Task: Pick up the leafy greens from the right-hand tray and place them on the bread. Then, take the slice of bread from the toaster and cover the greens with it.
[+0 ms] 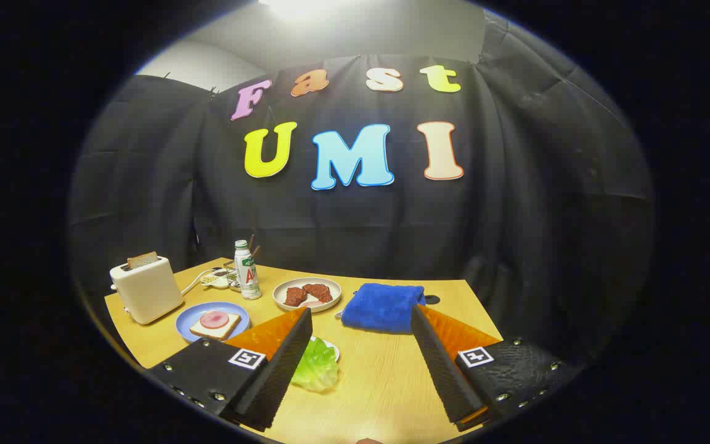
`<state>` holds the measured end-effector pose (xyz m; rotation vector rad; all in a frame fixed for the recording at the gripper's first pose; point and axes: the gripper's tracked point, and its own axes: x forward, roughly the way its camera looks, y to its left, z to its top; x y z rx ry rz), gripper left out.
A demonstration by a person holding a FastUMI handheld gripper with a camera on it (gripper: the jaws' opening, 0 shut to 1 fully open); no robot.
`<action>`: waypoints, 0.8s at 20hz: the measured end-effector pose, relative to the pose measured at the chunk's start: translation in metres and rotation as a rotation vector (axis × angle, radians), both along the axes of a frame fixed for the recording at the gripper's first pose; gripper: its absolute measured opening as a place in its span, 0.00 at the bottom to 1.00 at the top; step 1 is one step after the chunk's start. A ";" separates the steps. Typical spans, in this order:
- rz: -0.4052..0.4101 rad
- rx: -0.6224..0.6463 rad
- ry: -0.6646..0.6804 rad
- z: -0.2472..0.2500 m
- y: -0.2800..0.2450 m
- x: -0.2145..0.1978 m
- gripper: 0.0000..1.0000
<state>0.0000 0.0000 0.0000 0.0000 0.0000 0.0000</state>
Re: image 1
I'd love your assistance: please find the folded blue towel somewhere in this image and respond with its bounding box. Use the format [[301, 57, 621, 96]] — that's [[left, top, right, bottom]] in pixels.
[[337, 283, 426, 334]]

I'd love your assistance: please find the green lettuce leaf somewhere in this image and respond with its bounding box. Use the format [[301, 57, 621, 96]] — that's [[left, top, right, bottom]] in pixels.
[[291, 336, 340, 393]]

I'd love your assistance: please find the black backdrop cloth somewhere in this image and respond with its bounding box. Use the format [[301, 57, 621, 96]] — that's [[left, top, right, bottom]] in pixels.
[[67, 9, 658, 383]]

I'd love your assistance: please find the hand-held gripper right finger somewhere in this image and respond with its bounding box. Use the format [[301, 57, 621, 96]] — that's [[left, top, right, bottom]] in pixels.
[[409, 304, 579, 432]]

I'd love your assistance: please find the blue round plate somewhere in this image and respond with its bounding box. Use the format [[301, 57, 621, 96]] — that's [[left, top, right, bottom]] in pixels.
[[175, 302, 251, 343]]

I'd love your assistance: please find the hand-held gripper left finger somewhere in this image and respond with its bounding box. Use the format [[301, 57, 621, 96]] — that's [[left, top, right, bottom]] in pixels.
[[147, 307, 314, 432]]

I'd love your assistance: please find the small white square plate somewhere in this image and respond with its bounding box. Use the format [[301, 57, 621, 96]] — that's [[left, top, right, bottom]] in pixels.
[[311, 335, 341, 363]]

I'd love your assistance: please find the white divided condiment dish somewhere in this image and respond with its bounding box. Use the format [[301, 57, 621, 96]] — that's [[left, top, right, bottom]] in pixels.
[[199, 269, 232, 289]]

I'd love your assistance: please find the white drink bottle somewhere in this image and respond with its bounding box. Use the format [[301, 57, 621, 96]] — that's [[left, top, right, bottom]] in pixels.
[[234, 240, 263, 300]]

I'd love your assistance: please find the cream white toaster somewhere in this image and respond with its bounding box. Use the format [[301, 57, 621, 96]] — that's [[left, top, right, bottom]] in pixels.
[[109, 256, 184, 326]]

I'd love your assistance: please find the beige round plate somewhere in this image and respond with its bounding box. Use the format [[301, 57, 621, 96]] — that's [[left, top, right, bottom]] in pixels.
[[272, 277, 343, 313]]

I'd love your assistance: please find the white bread slice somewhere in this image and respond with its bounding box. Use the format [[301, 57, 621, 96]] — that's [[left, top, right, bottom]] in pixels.
[[189, 311, 242, 341]]

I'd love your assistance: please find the white toaster cable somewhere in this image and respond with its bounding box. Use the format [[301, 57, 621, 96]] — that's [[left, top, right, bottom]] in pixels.
[[181, 267, 223, 295]]

